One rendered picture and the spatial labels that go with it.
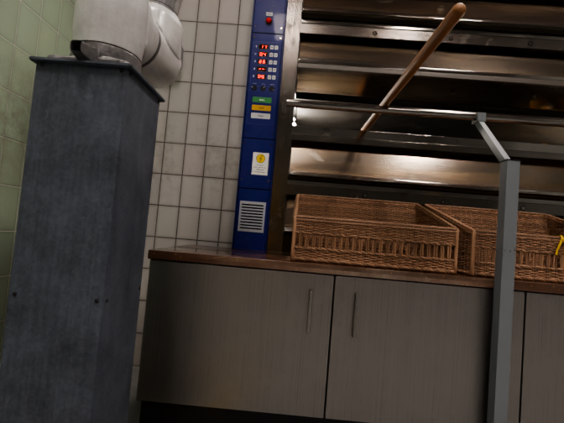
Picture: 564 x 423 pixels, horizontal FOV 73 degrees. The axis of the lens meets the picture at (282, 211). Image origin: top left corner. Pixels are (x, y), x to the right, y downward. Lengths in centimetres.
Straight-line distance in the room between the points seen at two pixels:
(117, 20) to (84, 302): 62
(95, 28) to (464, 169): 159
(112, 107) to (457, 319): 114
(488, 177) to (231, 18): 143
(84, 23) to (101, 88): 17
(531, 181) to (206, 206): 151
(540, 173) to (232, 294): 154
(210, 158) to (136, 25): 93
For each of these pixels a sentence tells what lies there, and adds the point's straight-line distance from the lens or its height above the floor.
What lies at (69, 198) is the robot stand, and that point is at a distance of 91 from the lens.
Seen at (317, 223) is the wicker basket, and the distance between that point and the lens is 128.
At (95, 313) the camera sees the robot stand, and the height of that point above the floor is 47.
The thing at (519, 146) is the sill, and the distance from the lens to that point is 210.
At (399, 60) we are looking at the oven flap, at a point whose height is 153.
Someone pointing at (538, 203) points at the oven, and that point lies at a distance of 210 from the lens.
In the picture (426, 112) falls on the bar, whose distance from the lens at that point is 155.
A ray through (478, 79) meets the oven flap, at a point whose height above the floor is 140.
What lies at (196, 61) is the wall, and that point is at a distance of 200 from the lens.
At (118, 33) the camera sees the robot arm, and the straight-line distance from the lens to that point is 101.
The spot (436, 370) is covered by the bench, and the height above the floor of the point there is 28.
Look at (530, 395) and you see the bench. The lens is 152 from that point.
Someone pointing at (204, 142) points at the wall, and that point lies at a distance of 186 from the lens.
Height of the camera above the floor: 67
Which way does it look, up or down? 3 degrees up
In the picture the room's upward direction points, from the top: 5 degrees clockwise
